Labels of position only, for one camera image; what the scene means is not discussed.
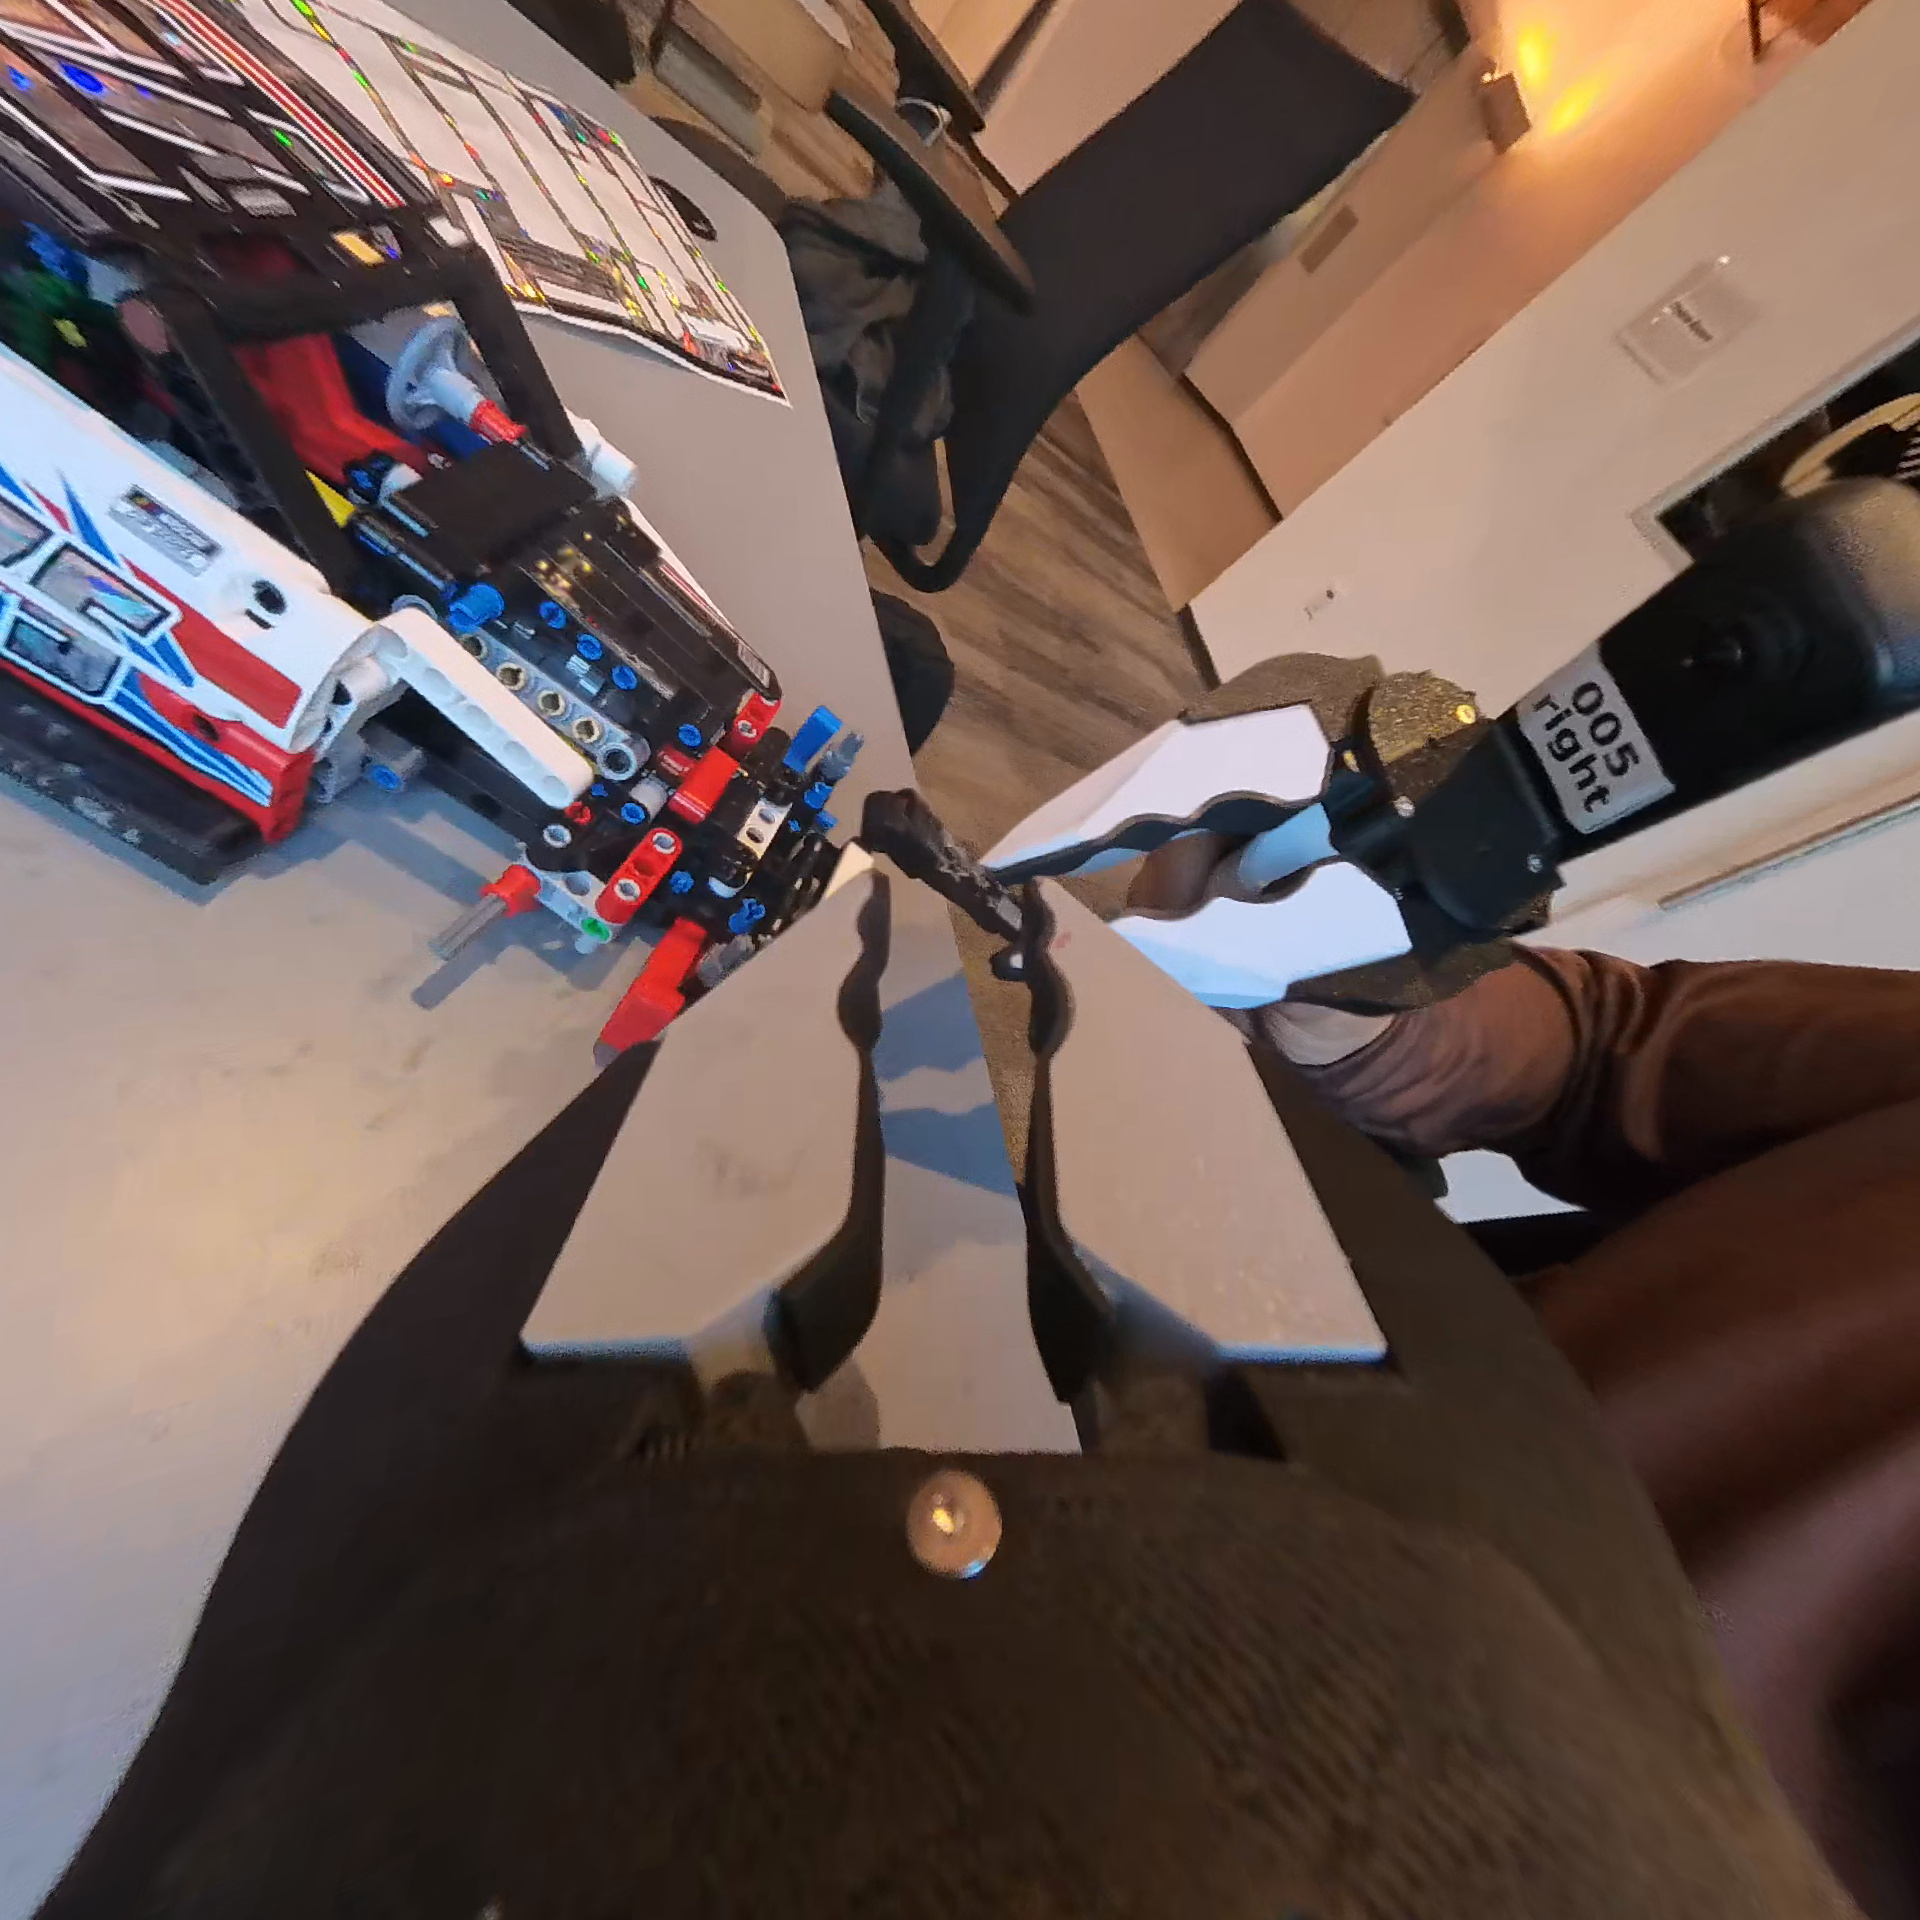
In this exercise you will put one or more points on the black desk grommet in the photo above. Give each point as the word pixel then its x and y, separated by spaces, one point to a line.
pixel 694 210

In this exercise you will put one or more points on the holographic sticker sheet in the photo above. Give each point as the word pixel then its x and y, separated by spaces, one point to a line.
pixel 601 195

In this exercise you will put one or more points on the white wall sign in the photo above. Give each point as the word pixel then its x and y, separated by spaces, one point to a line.
pixel 1689 322

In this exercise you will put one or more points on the person's brown sweater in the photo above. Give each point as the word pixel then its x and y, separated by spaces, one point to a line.
pixel 1799 1348

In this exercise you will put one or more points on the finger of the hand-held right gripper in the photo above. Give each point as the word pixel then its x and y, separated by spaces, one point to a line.
pixel 1290 945
pixel 1214 764

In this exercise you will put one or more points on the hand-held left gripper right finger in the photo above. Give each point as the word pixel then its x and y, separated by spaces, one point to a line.
pixel 1202 1201

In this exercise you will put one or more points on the person's right hand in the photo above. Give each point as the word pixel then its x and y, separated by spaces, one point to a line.
pixel 1202 879

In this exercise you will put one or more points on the red white toy race car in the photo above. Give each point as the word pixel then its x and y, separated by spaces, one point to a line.
pixel 226 675

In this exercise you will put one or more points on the black star-printed brick piece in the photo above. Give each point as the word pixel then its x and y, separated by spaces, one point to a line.
pixel 939 862

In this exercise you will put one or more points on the person's right forearm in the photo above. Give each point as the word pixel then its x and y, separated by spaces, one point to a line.
pixel 1652 1049

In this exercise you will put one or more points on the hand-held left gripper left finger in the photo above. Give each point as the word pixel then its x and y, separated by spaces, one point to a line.
pixel 721 1184

